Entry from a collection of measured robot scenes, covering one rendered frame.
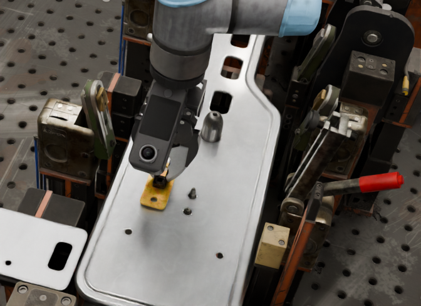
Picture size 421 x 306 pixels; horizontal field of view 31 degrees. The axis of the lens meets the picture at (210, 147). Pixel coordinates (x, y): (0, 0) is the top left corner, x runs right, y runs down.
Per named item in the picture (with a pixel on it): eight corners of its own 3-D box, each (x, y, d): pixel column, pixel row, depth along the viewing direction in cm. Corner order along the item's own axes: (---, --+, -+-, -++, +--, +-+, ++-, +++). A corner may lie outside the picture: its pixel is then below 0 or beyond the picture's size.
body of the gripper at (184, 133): (204, 110, 109) (216, 45, 100) (190, 153, 103) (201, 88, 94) (152, 97, 109) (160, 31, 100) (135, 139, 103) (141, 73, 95)
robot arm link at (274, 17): (311, -58, 94) (223, -63, 92) (329, -1, 87) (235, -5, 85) (296, -6, 100) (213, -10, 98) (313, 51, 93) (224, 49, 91)
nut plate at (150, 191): (154, 160, 114) (155, 155, 113) (178, 167, 114) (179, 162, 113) (138, 203, 109) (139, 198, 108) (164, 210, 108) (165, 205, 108)
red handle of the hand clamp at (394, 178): (289, 177, 107) (401, 162, 100) (294, 188, 109) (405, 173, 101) (284, 200, 104) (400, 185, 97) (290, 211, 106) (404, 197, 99)
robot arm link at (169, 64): (205, 63, 91) (139, 46, 91) (200, 91, 94) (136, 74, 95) (218, 25, 96) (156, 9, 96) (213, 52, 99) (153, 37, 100)
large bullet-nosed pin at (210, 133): (202, 131, 122) (207, 103, 117) (221, 137, 122) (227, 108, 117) (197, 146, 120) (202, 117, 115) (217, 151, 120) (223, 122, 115)
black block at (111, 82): (91, 171, 151) (94, 61, 129) (144, 184, 150) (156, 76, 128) (78, 202, 145) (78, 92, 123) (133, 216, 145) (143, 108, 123)
